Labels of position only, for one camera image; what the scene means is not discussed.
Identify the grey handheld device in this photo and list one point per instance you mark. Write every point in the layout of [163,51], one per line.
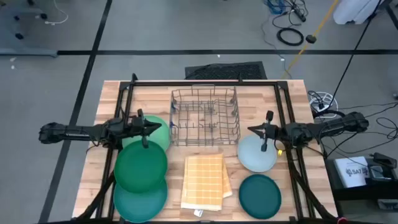
[377,173]

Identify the black power strip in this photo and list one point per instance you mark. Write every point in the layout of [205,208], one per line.
[300,15]

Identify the black round puck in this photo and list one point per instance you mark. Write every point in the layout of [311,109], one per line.
[311,39]

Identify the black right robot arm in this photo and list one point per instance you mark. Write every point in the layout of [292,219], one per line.
[335,126]

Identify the white power strip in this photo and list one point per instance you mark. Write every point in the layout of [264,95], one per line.
[321,105]

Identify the dark teal plate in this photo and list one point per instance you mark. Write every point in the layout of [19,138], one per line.
[259,196]

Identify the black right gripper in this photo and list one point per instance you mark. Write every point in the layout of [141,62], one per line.
[272,132]

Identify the orange checked towel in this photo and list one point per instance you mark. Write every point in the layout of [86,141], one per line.
[203,180]

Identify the black handheld device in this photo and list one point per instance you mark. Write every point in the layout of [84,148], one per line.
[385,160]

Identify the light green plate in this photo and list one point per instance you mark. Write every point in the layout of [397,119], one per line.
[161,140]

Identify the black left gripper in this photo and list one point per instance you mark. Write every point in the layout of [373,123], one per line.
[138,127]

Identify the pale blue plate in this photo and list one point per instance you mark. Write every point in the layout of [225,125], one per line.
[258,158]

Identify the office chair base with castors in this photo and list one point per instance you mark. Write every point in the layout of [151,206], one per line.
[43,15]

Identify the black aluminium frame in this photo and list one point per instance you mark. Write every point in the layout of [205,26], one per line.
[202,83]

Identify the black floor mat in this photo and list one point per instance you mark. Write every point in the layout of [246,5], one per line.
[227,71]

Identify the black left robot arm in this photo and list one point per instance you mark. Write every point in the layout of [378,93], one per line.
[71,133]

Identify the small white tag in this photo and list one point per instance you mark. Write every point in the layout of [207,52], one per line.
[198,213]

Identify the white printed booklet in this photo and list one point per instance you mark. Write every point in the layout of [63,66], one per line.
[349,174]

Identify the black shelf unit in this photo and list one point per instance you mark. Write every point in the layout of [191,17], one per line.
[357,194]

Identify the white bag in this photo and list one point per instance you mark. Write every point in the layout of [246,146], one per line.
[354,12]

